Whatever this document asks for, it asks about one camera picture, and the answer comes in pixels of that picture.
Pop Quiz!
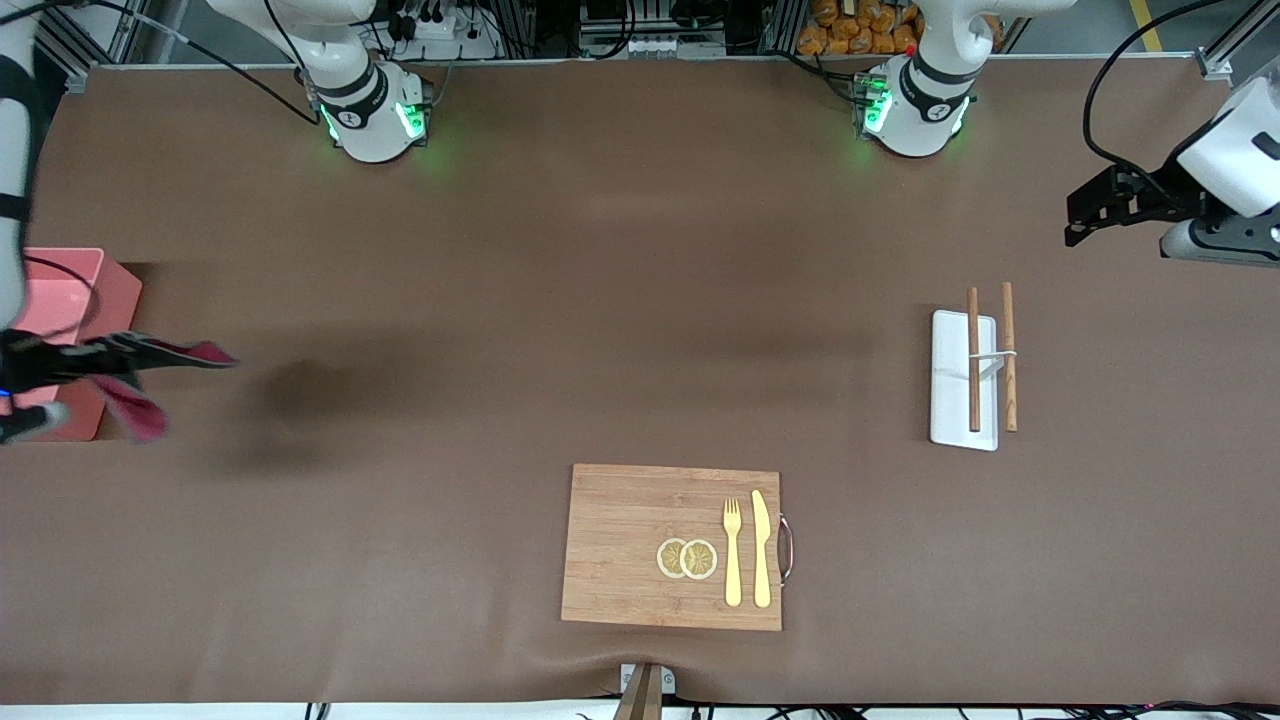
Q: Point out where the grey and red cloth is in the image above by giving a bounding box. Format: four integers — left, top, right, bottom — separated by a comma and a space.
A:
90, 338, 241, 444

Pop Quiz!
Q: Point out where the pink plastic bin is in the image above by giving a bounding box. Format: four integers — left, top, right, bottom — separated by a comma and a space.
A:
18, 247, 143, 442

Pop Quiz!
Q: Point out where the white rack with wooden rods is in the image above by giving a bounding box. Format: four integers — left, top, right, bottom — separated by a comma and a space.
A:
930, 282, 1019, 453

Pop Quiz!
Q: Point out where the orange snack bag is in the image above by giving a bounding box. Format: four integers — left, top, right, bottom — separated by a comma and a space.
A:
797, 0, 923, 57

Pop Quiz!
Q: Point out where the brown table mat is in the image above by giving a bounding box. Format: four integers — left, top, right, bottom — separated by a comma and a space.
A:
0, 55, 1280, 707

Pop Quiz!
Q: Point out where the white power strip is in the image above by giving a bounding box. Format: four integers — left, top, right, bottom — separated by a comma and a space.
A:
393, 8, 501, 61

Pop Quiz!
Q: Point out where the yellow knife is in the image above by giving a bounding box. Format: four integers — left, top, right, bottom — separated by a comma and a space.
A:
751, 489, 773, 609

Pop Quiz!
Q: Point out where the yellow fork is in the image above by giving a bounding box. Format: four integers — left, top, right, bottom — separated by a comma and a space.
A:
722, 497, 744, 608

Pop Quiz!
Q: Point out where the wooden cutting board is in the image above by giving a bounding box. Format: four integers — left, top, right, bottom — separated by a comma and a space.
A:
560, 463, 797, 633

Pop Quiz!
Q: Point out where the aluminium frame profile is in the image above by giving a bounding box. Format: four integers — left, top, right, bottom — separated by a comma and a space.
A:
40, 0, 151, 96
1195, 0, 1280, 81

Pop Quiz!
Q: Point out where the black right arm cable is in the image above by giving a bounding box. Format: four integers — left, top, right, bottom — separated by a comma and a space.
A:
0, 0, 321, 343

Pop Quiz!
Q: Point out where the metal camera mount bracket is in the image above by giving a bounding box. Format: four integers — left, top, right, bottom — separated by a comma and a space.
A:
612, 663, 677, 720

